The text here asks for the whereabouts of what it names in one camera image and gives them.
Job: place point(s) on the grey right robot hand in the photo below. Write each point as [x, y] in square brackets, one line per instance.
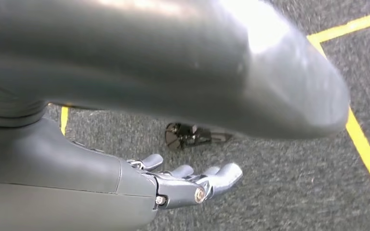
[172, 63]

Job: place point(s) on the black robot foot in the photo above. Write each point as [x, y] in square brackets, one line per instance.
[185, 135]

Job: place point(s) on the yellow tape square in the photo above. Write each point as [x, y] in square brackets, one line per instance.
[362, 150]
[64, 119]

